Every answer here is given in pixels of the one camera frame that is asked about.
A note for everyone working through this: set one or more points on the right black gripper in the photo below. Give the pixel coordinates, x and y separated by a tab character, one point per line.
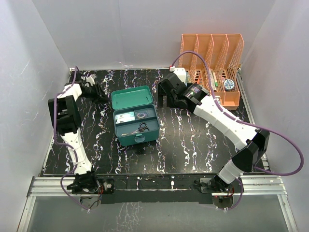
161	94

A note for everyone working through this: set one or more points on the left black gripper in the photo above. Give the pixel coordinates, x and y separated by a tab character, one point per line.
102	96

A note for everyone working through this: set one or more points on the white blue bandage box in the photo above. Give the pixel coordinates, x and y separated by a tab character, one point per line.
124	117

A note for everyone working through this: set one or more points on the clear bag with rubber bands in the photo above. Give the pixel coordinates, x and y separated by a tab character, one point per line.
141	115

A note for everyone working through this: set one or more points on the blue divided tray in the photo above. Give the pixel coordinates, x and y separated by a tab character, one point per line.
128	127

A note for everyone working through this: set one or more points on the green medicine kit box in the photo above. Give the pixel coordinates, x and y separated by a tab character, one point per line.
133	97

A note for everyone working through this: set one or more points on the black handled scissors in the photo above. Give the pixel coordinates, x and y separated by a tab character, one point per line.
142	127

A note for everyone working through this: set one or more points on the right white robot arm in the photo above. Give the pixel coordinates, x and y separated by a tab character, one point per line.
250	142

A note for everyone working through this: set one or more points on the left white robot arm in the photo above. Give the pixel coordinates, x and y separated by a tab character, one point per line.
66	121

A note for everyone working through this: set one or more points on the white tube in organizer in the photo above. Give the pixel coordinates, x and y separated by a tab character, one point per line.
214	82

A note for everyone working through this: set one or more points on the round blue white tin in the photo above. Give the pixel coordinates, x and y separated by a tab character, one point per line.
229	85

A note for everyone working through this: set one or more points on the orange file organizer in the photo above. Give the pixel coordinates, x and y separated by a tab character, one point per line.
222	53

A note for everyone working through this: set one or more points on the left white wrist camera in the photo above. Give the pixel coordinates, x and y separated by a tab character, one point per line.
91	79

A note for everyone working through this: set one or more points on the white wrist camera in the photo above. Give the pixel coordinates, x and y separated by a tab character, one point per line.
91	79
180	72

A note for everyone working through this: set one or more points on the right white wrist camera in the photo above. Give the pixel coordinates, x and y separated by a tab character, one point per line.
180	72

